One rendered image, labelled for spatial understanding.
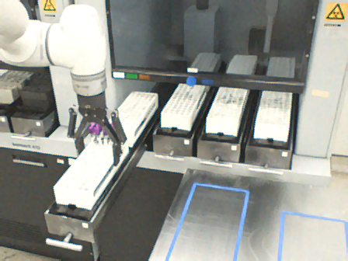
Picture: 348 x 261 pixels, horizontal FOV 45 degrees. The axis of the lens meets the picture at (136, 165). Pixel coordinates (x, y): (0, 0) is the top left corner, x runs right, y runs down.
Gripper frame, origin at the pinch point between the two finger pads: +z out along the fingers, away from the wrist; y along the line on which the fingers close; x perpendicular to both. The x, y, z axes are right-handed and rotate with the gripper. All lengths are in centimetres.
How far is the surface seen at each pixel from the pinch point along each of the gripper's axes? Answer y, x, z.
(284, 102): 49, 45, 0
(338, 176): 86, 134, 87
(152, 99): 4.4, 38.2, -0.4
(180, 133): 18.1, 24.2, 4.2
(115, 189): 6.8, -6.2, 6.4
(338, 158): 85, 143, 79
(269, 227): 49, -14, 4
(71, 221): 0.9, -22.2, 6.1
